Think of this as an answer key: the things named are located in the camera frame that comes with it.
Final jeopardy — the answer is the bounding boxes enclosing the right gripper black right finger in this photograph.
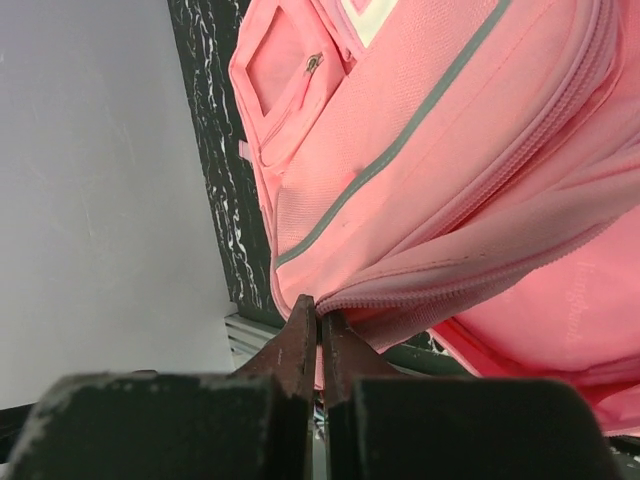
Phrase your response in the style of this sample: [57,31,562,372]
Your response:
[319,314,623,479]

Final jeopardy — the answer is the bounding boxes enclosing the pink student backpack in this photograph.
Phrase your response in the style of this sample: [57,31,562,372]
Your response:
[229,1,639,434]

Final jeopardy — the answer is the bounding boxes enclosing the aluminium front rail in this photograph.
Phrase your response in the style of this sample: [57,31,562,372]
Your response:
[224,313,280,357]

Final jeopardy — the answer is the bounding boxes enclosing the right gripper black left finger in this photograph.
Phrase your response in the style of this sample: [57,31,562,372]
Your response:
[2,295,316,479]

